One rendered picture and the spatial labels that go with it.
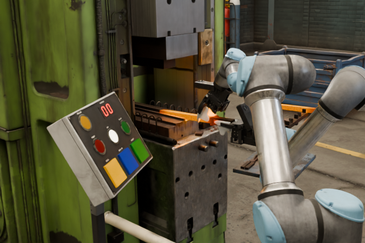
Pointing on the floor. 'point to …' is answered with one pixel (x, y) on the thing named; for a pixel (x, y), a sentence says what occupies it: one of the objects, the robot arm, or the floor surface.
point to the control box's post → (98, 223)
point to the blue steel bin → (324, 76)
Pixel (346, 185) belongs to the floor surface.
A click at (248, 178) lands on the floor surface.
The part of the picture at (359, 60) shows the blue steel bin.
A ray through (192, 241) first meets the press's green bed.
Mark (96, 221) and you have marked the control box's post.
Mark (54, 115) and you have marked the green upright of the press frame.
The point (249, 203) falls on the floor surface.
